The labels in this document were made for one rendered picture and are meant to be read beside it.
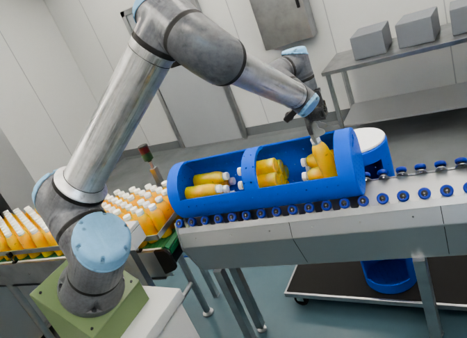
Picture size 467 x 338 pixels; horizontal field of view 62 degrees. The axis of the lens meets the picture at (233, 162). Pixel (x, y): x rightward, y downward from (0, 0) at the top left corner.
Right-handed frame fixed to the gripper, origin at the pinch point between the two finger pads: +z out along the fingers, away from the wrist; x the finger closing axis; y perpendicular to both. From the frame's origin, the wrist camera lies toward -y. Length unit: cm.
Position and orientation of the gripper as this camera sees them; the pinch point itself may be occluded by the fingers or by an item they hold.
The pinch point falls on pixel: (315, 139)
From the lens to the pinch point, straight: 158.7
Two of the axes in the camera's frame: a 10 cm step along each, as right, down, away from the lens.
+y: 8.8, -1.7, -4.4
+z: 3.5, 8.6, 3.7
